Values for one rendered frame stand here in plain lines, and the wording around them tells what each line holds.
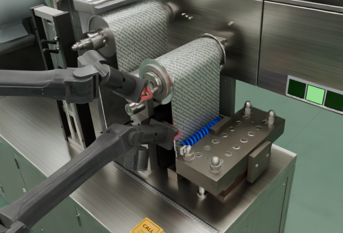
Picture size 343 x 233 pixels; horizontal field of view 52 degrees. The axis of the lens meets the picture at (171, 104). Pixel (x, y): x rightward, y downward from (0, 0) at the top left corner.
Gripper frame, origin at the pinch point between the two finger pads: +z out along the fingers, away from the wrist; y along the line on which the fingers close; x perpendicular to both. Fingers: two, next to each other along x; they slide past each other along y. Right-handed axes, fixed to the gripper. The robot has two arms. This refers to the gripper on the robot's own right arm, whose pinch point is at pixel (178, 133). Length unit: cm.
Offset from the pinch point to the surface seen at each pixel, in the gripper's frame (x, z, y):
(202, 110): 8.1, 9.6, 0.3
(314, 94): 24.1, 20.7, 29.9
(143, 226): -25.1, -15.1, 8.3
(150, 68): 18.2, -13.4, -7.0
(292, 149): -26, 177, -20
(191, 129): 1.3, 6.1, 0.3
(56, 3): 29, -6, -75
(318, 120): -3, 219, -21
